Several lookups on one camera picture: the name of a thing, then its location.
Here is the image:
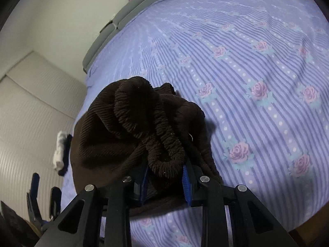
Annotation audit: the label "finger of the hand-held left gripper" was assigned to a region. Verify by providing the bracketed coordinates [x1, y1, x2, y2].
[26, 172, 44, 224]
[49, 186, 62, 221]

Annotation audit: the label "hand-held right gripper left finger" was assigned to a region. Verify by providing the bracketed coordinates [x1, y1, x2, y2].
[34, 166, 151, 247]

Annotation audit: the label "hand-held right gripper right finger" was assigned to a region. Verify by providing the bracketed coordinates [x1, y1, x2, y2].
[181, 158, 299, 247]

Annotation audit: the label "dark brown fleece pants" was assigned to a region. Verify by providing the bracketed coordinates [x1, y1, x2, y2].
[69, 76, 224, 218]

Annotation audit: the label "black folded garment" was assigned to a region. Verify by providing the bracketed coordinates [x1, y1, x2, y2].
[58, 133, 73, 177]

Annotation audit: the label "white folded garment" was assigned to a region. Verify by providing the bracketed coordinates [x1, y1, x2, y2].
[52, 131, 67, 171]

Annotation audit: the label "white louvered wardrobe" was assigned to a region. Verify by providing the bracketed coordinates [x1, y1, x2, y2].
[0, 50, 88, 213]

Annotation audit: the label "blue floral bed sheet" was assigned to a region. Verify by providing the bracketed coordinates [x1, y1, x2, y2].
[61, 0, 329, 247]

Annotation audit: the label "grey headboard cushion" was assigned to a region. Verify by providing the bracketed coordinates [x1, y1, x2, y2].
[112, 0, 181, 30]
[82, 21, 122, 73]

